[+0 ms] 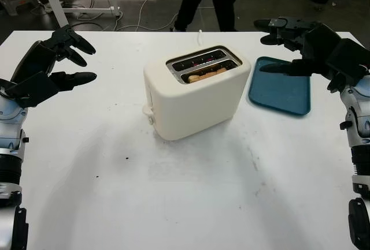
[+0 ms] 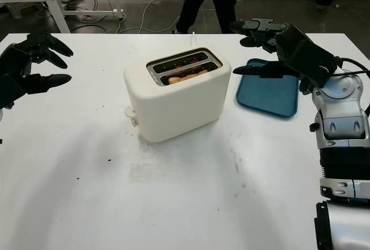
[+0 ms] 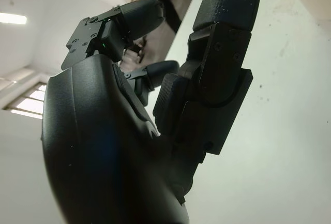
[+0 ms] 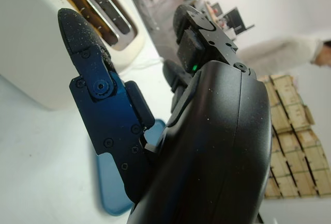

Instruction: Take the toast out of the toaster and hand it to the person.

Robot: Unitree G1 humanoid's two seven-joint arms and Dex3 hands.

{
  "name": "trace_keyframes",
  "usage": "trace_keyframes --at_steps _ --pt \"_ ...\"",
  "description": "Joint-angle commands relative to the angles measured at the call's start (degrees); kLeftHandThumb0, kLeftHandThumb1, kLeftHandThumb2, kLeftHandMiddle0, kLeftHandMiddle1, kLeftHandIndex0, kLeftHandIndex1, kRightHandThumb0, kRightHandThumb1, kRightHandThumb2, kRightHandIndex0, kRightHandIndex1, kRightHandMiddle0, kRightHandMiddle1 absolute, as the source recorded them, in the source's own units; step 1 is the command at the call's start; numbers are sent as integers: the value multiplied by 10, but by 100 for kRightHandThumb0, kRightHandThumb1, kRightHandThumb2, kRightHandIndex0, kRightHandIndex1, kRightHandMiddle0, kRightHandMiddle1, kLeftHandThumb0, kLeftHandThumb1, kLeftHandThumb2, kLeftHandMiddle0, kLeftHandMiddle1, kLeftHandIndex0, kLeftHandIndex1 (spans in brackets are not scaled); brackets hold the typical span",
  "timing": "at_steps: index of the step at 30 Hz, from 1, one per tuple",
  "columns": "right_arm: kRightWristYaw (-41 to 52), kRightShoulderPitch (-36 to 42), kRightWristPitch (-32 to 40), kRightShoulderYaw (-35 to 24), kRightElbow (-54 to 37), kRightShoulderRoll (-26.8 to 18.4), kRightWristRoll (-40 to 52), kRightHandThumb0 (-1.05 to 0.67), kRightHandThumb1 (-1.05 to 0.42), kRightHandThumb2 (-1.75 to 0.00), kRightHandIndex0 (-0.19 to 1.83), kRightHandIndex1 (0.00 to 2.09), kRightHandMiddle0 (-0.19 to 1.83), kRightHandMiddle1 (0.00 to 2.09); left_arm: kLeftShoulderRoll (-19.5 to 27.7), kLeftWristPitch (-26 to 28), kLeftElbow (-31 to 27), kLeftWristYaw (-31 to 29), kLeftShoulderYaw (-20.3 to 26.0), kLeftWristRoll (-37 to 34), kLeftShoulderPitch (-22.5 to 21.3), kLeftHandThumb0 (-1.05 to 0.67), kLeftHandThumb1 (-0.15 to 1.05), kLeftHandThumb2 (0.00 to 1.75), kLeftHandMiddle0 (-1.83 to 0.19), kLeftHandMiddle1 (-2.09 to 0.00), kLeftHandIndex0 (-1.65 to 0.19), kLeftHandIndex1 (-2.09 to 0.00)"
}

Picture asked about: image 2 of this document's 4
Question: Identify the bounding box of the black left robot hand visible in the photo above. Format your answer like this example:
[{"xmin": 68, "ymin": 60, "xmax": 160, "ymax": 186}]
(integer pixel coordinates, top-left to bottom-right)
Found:
[{"xmin": 0, "ymin": 29, "xmax": 73, "ymax": 95}]

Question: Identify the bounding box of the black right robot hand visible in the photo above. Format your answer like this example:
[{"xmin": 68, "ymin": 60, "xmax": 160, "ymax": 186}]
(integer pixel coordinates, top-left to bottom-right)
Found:
[{"xmin": 230, "ymin": 18, "xmax": 325, "ymax": 95}]

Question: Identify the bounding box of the toast slice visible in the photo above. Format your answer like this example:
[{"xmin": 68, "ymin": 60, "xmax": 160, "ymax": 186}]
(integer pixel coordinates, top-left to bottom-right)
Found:
[{"xmin": 168, "ymin": 69, "xmax": 209, "ymax": 85}]

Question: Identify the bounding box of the cream two-slot toaster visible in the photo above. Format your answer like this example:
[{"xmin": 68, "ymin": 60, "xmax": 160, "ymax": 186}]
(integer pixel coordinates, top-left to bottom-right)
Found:
[{"xmin": 123, "ymin": 47, "xmax": 232, "ymax": 143}]

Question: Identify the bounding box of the blue plastic tray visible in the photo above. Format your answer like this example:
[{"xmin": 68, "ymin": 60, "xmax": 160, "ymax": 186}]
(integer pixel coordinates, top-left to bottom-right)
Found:
[{"xmin": 235, "ymin": 58, "xmax": 299, "ymax": 117}]

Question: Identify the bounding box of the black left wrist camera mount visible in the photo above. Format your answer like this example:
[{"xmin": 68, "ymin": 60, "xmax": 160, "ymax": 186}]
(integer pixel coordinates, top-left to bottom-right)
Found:
[{"xmin": 0, "ymin": 72, "xmax": 28, "ymax": 110}]

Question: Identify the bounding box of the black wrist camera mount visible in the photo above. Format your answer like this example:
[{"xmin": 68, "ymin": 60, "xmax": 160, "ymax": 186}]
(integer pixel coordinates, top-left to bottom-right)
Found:
[
  {"xmin": 288, "ymin": 38, "xmax": 339, "ymax": 86},
  {"xmin": 0, "ymin": 72, "xmax": 28, "ymax": 110}
]

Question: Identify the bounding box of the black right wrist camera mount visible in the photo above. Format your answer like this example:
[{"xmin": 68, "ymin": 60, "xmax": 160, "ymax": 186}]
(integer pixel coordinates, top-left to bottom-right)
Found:
[{"xmin": 288, "ymin": 38, "xmax": 339, "ymax": 86}]

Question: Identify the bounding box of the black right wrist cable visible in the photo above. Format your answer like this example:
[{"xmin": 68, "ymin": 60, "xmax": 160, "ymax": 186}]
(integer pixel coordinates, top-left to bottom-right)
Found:
[{"xmin": 329, "ymin": 55, "xmax": 370, "ymax": 77}]

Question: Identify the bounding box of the light grey floor cable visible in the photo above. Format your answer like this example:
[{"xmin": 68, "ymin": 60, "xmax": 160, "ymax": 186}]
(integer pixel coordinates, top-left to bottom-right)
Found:
[{"xmin": 118, "ymin": 0, "xmax": 244, "ymax": 34}]

